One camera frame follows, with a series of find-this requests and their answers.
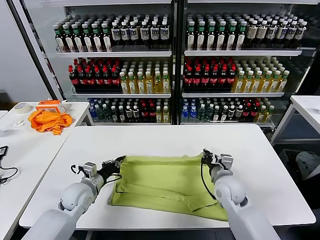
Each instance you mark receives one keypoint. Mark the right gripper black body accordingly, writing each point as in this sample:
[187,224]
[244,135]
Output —
[214,165]

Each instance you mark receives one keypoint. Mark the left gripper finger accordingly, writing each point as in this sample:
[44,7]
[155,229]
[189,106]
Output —
[108,163]
[120,160]

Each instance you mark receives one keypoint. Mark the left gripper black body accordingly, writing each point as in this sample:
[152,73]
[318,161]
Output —
[110,170]

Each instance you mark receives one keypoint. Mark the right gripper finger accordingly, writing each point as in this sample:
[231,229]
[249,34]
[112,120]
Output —
[205,154]
[214,157]

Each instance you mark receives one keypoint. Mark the yellow-green t-shirt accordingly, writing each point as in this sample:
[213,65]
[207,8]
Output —
[160,182]

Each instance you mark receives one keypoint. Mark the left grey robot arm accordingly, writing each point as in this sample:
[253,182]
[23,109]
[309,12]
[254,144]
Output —
[72,197]

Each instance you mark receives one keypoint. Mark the small green soda bottle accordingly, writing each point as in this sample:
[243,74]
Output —
[200,113]
[208,113]

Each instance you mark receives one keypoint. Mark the small white cap dark bottle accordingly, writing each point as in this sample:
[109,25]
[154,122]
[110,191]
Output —
[121,114]
[223,113]
[113,114]
[215,113]

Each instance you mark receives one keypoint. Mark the small blue water bottle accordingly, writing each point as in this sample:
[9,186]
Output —
[192,112]
[92,112]
[184,112]

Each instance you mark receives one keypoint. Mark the small white label dark bottle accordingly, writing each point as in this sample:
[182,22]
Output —
[135,113]
[231,110]
[128,113]
[238,110]

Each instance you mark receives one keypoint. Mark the small red label cola bottle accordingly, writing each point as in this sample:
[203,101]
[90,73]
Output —
[144,115]
[253,112]
[246,112]
[151,115]

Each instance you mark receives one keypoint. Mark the small yellow tea bottle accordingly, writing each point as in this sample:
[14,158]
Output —
[165,115]
[268,114]
[261,114]
[158,115]

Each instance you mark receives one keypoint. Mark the orange crumpled cloth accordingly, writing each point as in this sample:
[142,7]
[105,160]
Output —
[49,122]

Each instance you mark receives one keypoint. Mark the black plastic crate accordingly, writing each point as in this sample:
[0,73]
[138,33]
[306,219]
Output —
[287,159]

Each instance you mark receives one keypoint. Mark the green cap yellow tea bottle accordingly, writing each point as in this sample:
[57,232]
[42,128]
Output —
[281,85]
[132,85]
[246,85]
[264,85]
[157,85]
[123,85]
[148,85]
[255,85]
[273,85]
[165,85]
[140,85]
[238,85]

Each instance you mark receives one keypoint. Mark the red cap cola bottle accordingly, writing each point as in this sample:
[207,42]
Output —
[204,80]
[107,80]
[82,80]
[90,80]
[187,80]
[98,80]
[196,80]
[221,80]
[213,80]
[73,80]
[115,80]
[230,80]

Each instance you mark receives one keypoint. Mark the white side table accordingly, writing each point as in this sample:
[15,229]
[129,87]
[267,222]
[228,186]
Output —
[30,150]
[307,107]

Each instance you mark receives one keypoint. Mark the drink display cabinet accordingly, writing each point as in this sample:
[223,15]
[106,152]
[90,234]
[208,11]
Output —
[174,74]
[181,74]

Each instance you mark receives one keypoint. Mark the orange and white box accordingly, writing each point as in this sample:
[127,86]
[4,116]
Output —
[48,105]

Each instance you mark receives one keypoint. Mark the grey bundled bag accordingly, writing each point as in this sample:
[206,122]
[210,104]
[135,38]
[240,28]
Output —
[308,164]

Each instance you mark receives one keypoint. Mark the small white crumpled object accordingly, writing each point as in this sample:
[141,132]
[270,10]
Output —
[18,123]

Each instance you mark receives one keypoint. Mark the beige tape roll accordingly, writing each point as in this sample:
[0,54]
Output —
[20,112]

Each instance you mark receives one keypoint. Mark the small black device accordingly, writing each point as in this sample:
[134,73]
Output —
[3,150]

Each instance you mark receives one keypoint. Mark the green cap dark tea bottle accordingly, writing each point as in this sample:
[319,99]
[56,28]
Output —
[106,40]
[87,40]
[230,38]
[220,38]
[210,38]
[60,40]
[78,40]
[200,38]
[240,38]
[68,40]
[97,40]
[190,38]

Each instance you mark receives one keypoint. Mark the blue label dark drink bottle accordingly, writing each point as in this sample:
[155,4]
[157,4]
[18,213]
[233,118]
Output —
[154,33]
[290,33]
[133,33]
[270,32]
[115,33]
[280,32]
[144,33]
[124,33]
[299,33]
[163,33]

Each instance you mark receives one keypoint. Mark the beige label dark drink bottle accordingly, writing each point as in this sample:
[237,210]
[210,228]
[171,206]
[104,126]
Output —
[261,32]
[251,32]

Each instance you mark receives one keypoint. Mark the black framed glass door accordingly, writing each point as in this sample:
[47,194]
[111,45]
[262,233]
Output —
[33,49]
[309,49]

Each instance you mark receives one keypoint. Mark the right wrist grey camera box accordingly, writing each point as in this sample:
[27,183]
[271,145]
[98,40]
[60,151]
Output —
[227,162]

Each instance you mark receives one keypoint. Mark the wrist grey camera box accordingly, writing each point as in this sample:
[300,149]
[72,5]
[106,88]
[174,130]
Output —
[227,162]
[89,170]

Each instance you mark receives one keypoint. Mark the left wrist grey camera box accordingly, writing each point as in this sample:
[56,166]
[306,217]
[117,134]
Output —
[89,170]

